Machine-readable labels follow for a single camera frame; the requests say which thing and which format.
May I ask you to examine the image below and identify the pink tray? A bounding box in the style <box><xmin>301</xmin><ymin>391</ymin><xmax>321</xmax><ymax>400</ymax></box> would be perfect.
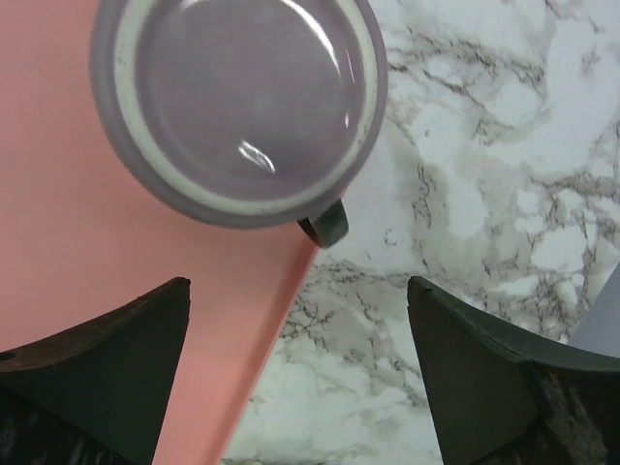
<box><xmin>1</xmin><ymin>1</ymin><xmax>316</xmax><ymax>464</ymax></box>

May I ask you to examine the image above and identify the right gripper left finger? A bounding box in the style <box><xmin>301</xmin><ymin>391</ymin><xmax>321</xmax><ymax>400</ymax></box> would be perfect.
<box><xmin>1</xmin><ymin>277</ymin><xmax>191</xmax><ymax>464</ymax></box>

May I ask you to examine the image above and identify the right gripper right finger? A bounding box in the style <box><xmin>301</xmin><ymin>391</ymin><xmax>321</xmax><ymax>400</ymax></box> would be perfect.
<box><xmin>407</xmin><ymin>276</ymin><xmax>619</xmax><ymax>464</ymax></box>

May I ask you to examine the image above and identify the purple mug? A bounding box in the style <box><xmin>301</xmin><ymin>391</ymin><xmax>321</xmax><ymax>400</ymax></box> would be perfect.
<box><xmin>90</xmin><ymin>1</ymin><xmax>388</xmax><ymax>248</ymax></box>

